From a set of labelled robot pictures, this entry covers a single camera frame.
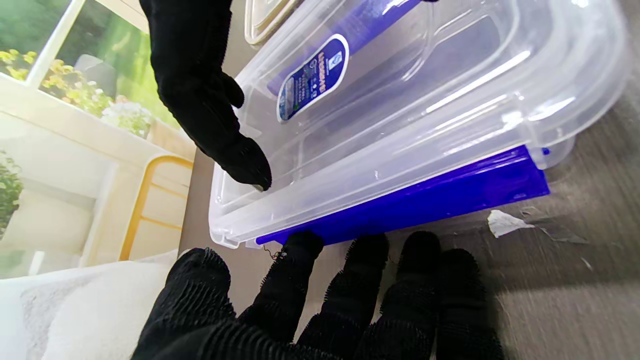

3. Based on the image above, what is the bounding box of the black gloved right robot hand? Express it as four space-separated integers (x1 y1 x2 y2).
139 0 273 192

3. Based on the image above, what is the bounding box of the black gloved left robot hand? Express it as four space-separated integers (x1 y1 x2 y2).
131 230 506 360

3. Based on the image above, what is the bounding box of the clear lid with white label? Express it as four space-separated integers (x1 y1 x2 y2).
244 0 303 46

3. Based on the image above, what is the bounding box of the clear container with blue clips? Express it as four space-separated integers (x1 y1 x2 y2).
209 0 631 250

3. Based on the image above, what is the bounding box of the clear lid with blue sticker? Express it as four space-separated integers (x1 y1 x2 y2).
210 0 628 236

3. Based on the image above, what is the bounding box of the white paper scrap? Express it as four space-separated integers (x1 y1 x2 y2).
487 209 536 239

